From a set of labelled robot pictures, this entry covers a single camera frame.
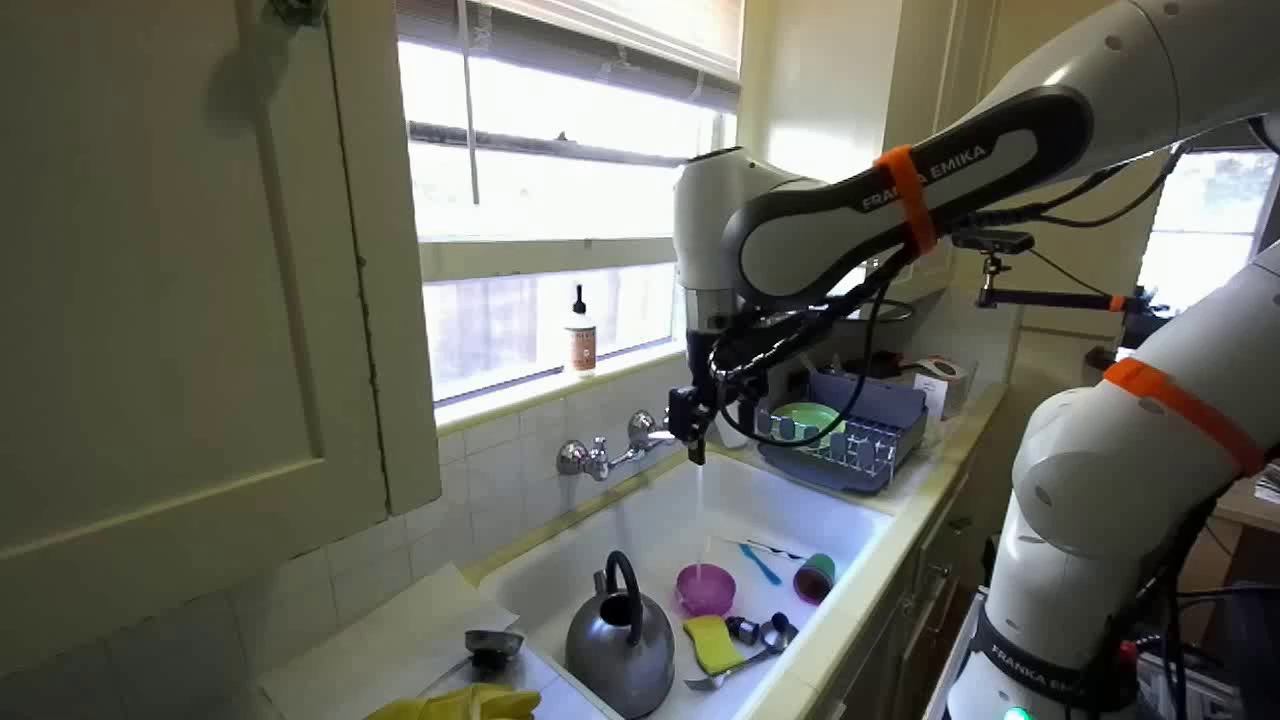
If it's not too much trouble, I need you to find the white framed window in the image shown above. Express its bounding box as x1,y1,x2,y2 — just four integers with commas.
391,0,745,419

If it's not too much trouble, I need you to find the blue plastic spoon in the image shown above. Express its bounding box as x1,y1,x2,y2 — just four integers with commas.
738,542,787,593

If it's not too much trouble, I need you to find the yellow sponge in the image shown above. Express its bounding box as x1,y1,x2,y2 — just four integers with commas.
682,612,748,681

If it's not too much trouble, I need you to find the purple plastic bowl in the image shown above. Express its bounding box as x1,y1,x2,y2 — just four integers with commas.
672,559,741,622

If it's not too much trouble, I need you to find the cream cabinet door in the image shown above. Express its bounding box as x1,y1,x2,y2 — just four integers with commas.
0,0,446,683

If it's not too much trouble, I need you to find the green and pink cup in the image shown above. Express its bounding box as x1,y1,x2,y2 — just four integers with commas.
787,548,842,609

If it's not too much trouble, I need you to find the green dish in rack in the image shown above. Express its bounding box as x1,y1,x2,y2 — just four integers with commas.
773,396,849,454

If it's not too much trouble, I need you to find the grey dish rack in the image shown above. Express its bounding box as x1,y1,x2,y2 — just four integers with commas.
758,369,933,500

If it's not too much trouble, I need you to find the grey metal kettle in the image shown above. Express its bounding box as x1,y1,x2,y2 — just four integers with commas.
562,548,682,720

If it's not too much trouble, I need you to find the window blind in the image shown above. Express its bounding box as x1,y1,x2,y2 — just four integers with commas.
391,0,748,89

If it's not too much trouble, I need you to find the black and metal utensil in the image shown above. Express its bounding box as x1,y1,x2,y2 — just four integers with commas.
686,609,805,697

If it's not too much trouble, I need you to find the brown pump soap bottle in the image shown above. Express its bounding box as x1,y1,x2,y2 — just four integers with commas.
563,279,599,376

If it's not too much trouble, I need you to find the yellow cloth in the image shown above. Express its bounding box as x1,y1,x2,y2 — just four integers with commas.
365,681,546,720

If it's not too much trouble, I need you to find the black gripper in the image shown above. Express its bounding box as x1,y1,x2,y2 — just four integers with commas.
665,324,754,468

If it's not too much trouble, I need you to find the chrome wall faucet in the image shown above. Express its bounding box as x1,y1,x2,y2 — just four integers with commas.
555,407,686,486

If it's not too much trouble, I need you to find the white container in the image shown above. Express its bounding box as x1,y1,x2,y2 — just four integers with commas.
906,357,984,426

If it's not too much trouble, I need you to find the white kitchen sink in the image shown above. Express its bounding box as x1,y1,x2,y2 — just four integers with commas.
477,454,896,720

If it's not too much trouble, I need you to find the metal sink strainer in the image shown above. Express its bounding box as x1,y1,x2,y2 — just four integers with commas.
460,624,528,678

